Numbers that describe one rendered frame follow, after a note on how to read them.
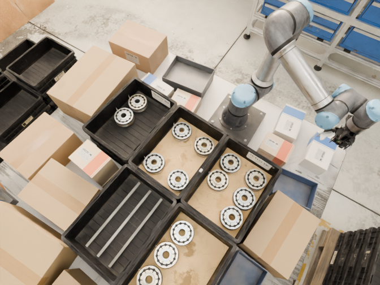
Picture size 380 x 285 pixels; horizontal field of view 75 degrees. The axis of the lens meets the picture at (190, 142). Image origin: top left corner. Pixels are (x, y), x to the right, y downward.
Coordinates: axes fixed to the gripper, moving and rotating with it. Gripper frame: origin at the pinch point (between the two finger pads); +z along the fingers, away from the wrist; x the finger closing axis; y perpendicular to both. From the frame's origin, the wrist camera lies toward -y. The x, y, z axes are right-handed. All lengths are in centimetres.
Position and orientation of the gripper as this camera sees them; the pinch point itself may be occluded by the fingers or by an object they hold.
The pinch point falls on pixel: (331, 142)
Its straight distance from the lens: 143.0
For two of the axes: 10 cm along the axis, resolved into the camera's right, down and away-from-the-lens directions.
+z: -0.1, 4.2, 9.1
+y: -5.4, 7.6, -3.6
